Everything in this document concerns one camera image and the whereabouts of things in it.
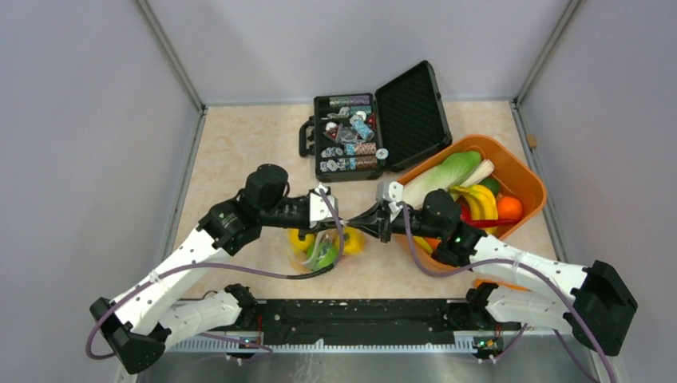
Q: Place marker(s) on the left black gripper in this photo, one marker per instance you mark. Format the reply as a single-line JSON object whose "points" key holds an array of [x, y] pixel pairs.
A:
{"points": [[317, 227]]}

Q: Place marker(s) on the toy long red chili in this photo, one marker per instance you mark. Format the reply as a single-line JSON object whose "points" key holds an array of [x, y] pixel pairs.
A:
{"points": [[492, 223]]}

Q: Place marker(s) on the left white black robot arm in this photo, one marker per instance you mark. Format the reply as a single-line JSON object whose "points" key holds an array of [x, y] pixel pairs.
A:
{"points": [[142, 323]]}

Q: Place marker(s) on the clear zip top bag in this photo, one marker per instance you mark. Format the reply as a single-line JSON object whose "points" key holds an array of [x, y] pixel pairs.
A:
{"points": [[298, 259]]}

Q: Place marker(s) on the toy orange fruit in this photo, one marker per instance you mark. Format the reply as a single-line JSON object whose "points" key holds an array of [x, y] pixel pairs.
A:
{"points": [[509, 207]]}

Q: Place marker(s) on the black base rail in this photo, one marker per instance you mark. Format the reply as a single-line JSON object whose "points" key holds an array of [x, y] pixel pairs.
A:
{"points": [[365, 321]]}

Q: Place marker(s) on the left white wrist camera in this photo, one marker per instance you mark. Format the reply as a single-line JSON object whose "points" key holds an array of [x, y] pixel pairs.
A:
{"points": [[323, 205]]}

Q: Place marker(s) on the orange plastic basket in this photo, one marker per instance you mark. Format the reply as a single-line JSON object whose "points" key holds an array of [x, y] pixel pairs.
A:
{"points": [[516, 178]]}

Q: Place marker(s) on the toy yellow banana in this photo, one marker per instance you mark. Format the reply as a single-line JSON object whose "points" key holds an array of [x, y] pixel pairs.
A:
{"points": [[481, 201]]}

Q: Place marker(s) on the toy yellow bell pepper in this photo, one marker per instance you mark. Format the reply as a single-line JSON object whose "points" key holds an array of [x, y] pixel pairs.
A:
{"points": [[354, 241]]}

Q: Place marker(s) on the toy green lime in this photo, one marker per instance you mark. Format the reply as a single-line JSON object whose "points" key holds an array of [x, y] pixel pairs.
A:
{"points": [[492, 184]]}

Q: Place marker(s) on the toy green white cabbage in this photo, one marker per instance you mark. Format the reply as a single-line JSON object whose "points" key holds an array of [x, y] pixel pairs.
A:
{"points": [[450, 172]]}

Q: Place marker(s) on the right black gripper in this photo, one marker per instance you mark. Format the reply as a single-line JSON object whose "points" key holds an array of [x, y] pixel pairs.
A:
{"points": [[374, 221]]}

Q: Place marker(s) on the black poker chip case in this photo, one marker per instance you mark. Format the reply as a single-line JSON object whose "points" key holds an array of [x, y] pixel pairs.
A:
{"points": [[358, 136]]}

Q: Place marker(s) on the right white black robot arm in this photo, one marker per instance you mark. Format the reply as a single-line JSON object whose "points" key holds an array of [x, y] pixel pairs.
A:
{"points": [[593, 302]]}

